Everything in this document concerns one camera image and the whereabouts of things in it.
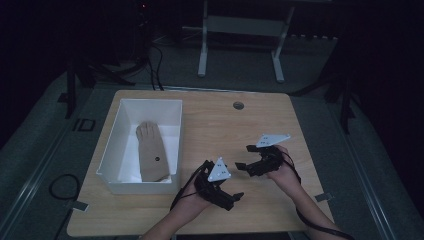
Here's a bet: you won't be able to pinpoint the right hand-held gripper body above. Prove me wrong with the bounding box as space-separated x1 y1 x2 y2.
245 133 292 178

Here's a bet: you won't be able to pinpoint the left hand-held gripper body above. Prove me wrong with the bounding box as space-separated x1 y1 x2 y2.
193 156 236 212

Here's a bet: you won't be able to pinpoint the beige glove with black dot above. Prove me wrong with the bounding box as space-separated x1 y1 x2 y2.
135 121 171 183

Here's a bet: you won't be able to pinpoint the white plastic box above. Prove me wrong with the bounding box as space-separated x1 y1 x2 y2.
96 98 184 196

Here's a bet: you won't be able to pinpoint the person's left hand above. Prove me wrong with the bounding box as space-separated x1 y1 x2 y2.
179 181 216 216

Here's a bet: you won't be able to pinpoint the person's right hand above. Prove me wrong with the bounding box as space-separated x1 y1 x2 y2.
265 144 302 193

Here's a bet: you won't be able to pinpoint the grey tape piece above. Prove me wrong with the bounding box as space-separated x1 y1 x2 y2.
71 200 90 213
314 192 335 203

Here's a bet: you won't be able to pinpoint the white metal stand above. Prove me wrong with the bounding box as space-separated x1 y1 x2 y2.
182 0 296 84

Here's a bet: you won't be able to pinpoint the black tripod stand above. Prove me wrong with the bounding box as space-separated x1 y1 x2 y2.
57 0 153 120

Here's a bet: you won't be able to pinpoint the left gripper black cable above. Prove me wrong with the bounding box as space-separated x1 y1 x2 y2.
169 164 208 212

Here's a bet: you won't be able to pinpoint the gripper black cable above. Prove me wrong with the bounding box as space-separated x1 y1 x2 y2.
169 164 208 212
280 148 357 240

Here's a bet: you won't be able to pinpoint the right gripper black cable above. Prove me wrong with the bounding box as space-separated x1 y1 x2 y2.
280 148 357 240

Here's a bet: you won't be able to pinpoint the metal floor rail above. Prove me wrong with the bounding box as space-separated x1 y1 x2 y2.
341 131 399 240
0 123 76 240

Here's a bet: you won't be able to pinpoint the black floor cables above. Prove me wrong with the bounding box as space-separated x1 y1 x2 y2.
145 43 165 91

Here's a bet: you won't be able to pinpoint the black looped floor cable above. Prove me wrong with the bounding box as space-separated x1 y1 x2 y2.
48 173 81 201

